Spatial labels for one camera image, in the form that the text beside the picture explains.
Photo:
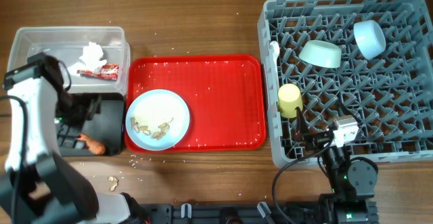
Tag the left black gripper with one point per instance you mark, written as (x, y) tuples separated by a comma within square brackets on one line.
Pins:
[(91, 102)]

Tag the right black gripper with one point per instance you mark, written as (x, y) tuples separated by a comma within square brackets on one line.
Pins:
[(318, 140)]

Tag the orange carrot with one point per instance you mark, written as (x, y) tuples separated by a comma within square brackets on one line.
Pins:
[(94, 146)]

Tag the yellow plastic cup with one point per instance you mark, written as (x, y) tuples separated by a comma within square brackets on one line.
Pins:
[(290, 99)]

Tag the mint green bowl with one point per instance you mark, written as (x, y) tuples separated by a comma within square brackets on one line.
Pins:
[(321, 53)]

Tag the red snack wrapper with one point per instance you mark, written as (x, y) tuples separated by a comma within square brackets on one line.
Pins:
[(107, 72)]

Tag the peanut shells food scraps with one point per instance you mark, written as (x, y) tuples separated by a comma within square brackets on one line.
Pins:
[(155, 132)]

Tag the light blue plate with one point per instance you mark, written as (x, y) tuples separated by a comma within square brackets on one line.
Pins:
[(154, 107)]

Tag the white tissue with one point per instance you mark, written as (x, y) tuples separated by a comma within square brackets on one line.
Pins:
[(93, 57)]

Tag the white plastic spoon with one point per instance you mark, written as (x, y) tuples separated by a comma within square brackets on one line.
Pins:
[(274, 47)]

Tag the light blue bowl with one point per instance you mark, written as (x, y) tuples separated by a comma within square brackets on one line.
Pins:
[(369, 38)]

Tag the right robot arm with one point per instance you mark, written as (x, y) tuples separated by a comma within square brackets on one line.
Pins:
[(352, 180)]

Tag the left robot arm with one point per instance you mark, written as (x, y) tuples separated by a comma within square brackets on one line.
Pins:
[(39, 186)]

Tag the grey plastic dishwasher rack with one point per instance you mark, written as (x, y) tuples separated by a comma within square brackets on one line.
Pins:
[(391, 94)]

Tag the black plastic tray bin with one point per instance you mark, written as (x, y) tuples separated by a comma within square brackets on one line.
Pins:
[(106, 126)]

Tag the peanut shell on table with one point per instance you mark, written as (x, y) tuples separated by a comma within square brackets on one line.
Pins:
[(114, 182)]

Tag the clear plastic bin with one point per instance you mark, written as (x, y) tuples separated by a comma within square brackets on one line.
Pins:
[(66, 44)]

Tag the red plastic tray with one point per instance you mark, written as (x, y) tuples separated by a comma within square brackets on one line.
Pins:
[(224, 94)]

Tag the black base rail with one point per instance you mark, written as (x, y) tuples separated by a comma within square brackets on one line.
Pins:
[(299, 212)]

